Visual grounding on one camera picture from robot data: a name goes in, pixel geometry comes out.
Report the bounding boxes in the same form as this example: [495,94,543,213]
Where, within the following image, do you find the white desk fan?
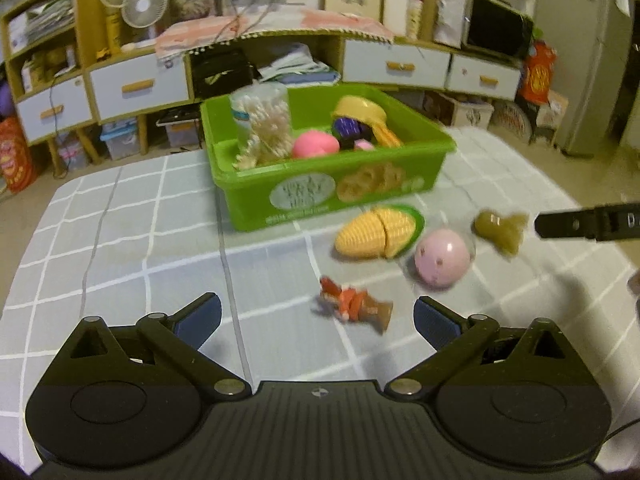
[122,0,168,29]

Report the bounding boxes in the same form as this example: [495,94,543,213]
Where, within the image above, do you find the clear plastic storage box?
[100,118,140,160]

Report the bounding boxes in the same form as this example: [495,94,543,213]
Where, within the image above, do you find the toy corn cob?
[334,204,425,259]

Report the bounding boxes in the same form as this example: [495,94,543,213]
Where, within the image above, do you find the purple toy grapes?
[332,116,373,143]

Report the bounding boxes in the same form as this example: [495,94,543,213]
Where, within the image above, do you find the black bag on shelf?
[190,49,254,100]

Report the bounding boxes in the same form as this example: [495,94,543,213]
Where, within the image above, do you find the pink white table runner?
[155,6,395,61]

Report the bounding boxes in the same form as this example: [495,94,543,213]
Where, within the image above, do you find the wooden TV cabinet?
[1,0,520,157]

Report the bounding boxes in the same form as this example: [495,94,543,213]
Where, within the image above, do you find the pink capsule ball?
[413,228,476,289]

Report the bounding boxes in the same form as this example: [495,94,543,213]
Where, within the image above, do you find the white storage crate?
[423,91,495,129]

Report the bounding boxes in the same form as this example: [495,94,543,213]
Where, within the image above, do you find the pink pig toy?
[291,129,341,159]

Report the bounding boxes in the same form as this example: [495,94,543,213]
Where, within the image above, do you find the grey checked mat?
[1,151,639,469]

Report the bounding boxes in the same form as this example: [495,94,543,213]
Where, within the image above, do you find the cotton swab box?
[229,81,294,170]

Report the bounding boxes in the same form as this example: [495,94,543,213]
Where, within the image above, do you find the orange red bucket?
[0,116,37,193]

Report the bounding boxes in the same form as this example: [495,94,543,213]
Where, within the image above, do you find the brown toy piece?
[472,209,529,258]

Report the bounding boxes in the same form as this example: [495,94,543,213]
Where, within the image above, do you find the black microwave oven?
[433,0,534,60]

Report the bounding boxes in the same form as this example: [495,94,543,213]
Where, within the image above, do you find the small orange figurine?
[319,275,394,334]

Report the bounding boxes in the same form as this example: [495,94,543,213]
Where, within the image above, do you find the green plastic bin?
[201,84,457,232]

